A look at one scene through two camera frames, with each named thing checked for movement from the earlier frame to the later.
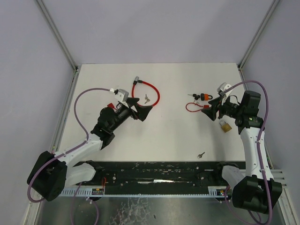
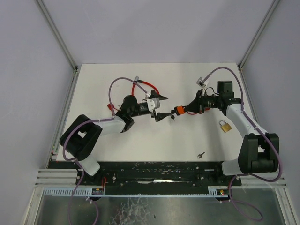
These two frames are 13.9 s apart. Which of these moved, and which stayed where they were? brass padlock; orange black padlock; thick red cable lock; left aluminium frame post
Moved: orange black padlock
Stayed: brass padlock; left aluminium frame post; thick red cable lock
